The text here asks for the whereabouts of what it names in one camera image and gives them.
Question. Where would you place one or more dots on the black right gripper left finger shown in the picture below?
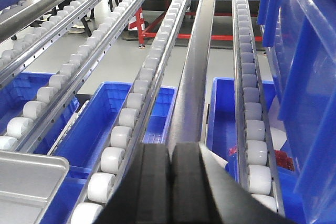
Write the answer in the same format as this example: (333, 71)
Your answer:
(143, 195)

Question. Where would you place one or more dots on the blue bin lower left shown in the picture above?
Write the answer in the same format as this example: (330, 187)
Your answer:
(23, 89)

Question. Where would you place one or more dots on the far left roller track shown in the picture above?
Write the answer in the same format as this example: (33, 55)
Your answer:
(25, 51)

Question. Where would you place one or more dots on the steel divider rail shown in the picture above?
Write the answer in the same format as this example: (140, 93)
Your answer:
(17, 18)
(186, 123)

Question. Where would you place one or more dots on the large blue bin right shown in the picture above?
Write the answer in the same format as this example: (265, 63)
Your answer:
(300, 38)

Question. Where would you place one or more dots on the roller track rail middle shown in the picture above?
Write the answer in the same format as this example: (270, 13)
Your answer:
(129, 127)

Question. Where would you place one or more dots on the blue bin lower right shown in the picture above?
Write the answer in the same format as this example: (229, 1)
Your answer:
(221, 138)

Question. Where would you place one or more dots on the blue bin lower middle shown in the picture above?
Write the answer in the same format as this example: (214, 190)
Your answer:
(83, 144)

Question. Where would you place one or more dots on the roller track rail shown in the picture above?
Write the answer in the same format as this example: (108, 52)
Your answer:
(129, 127)
(256, 161)
(37, 114)

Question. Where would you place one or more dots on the red metal floor frame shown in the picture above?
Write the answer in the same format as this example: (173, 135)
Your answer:
(162, 34)

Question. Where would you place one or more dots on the steel divider rail left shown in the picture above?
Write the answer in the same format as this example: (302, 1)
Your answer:
(17, 18)

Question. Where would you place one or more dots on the roller track rail right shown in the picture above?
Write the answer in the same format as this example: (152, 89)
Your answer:
(256, 161)

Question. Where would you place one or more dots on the roller track rail left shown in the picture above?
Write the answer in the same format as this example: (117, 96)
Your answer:
(37, 114)

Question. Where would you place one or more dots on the silver ribbed metal tray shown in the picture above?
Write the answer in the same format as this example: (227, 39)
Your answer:
(29, 182)

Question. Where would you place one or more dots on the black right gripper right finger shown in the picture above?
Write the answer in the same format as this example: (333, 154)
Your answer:
(202, 192)

